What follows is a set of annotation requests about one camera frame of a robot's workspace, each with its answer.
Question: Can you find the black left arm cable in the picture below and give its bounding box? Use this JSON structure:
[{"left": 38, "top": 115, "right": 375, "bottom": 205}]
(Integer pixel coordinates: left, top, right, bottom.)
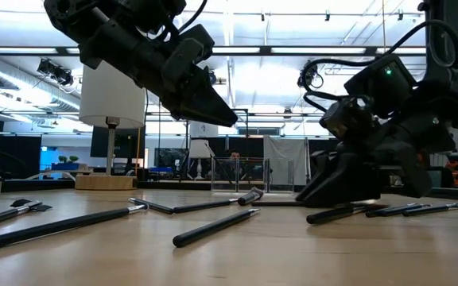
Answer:
[{"left": 177, "top": 0, "right": 209, "bottom": 33}]

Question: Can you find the black ceiling camera with cable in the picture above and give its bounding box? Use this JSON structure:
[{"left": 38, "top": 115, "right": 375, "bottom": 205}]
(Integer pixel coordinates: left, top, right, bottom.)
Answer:
[{"left": 297, "top": 59, "right": 324, "bottom": 89}]

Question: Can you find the clear acrylic brush organizer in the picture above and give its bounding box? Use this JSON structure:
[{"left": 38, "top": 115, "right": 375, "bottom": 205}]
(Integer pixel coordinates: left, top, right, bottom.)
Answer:
[{"left": 211, "top": 157, "right": 297, "bottom": 195}]

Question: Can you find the white cylinder lamp wooden base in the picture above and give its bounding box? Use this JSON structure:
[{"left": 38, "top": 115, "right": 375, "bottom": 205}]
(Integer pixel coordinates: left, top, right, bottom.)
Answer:
[{"left": 74, "top": 63, "right": 147, "bottom": 191}]

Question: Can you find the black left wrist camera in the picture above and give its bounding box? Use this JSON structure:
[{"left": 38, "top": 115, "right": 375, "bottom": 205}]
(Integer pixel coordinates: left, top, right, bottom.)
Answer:
[{"left": 161, "top": 23, "right": 216, "bottom": 95}]

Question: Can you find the white curtain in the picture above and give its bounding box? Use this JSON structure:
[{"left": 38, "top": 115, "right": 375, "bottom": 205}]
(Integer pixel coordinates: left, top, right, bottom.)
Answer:
[{"left": 263, "top": 135, "right": 309, "bottom": 187}]

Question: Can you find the storage shelf rack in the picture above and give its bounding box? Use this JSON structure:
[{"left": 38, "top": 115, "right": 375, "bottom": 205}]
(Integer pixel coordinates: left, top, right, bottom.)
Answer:
[{"left": 431, "top": 153, "right": 458, "bottom": 188}]

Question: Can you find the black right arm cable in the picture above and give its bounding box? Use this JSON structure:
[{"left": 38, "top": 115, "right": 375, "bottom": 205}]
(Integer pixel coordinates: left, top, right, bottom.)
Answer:
[{"left": 301, "top": 18, "right": 458, "bottom": 114}]

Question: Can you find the small white table lamp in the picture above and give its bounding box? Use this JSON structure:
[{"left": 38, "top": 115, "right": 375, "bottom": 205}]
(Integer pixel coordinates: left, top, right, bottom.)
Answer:
[{"left": 188, "top": 138, "right": 212, "bottom": 180}]

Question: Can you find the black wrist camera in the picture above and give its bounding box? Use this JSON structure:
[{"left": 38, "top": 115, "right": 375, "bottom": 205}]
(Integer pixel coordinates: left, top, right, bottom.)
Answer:
[
  {"left": 318, "top": 94, "right": 376, "bottom": 141},
  {"left": 161, "top": 23, "right": 216, "bottom": 95}
]

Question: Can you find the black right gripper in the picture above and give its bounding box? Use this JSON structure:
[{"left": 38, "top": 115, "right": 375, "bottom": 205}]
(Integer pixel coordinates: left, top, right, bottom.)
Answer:
[{"left": 295, "top": 102, "right": 456, "bottom": 208}]

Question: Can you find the blue planter with plants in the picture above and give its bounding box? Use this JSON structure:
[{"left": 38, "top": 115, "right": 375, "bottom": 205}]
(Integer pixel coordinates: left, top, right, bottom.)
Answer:
[{"left": 51, "top": 154, "right": 81, "bottom": 171}]

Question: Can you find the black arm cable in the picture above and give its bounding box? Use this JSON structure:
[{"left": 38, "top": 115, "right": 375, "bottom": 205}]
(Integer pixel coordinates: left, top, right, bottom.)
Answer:
[
  {"left": 301, "top": 18, "right": 458, "bottom": 114},
  {"left": 177, "top": 0, "right": 209, "bottom": 33}
]

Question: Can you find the black silver-ferrule makeup brush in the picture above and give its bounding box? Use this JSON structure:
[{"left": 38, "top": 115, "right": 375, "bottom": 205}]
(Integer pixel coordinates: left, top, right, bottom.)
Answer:
[
  {"left": 365, "top": 202, "right": 420, "bottom": 218},
  {"left": 402, "top": 202, "right": 458, "bottom": 218},
  {"left": 374, "top": 203, "right": 432, "bottom": 217}
]

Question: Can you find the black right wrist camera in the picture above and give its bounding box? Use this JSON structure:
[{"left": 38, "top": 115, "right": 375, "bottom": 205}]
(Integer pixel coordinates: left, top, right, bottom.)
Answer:
[{"left": 318, "top": 94, "right": 376, "bottom": 141}]

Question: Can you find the black overhead light bar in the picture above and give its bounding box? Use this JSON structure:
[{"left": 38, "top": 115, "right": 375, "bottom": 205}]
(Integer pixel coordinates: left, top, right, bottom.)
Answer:
[{"left": 0, "top": 46, "right": 428, "bottom": 56}]

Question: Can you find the black ceiling spotlight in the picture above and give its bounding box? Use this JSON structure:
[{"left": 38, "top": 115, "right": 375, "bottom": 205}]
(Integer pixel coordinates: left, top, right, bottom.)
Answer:
[{"left": 37, "top": 58, "right": 75, "bottom": 87}]

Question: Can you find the black fan makeup brush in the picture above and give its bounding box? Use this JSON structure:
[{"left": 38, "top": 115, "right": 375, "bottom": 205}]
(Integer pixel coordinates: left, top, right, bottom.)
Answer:
[{"left": 306, "top": 203, "right": 389, "bottom": 226}]

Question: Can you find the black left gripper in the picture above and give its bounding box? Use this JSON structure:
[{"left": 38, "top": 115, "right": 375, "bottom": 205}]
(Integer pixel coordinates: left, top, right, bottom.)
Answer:
[{"left": 80, "top": 21, "right": 239, "bottom": 127}]

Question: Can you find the person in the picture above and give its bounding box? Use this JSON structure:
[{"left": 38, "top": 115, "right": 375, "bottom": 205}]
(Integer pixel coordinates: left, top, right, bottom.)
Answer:
[{"left": 225, "top": 149, "right": 246, "bottom": 170}]

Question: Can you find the long black makeup brush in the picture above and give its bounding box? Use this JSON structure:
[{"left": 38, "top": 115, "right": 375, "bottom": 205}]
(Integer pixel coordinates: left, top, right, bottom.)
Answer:
[
  {"left": 0, "top": 203, "right": 149, "bottom": 250},
  {"left": 172, "top": 207, "right": 261, "bottom": 249}
]

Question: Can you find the black monitor screen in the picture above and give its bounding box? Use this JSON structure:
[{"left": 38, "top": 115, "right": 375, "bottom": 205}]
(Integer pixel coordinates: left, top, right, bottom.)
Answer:
[{"left": 89, "top": 126, "right": 146, "bottom": 159}]

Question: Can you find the white sign board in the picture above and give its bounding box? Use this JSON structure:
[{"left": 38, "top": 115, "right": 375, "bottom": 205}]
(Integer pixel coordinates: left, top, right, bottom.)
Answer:
[{"left": 188, "top": 121, "right": 219, "bottom": 138}]

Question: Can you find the stubby black powder brush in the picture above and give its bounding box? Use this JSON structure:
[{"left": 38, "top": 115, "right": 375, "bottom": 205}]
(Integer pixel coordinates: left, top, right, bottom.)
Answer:
[{"left": 237, "top": 186, "right": 265, "bottom": 207}]

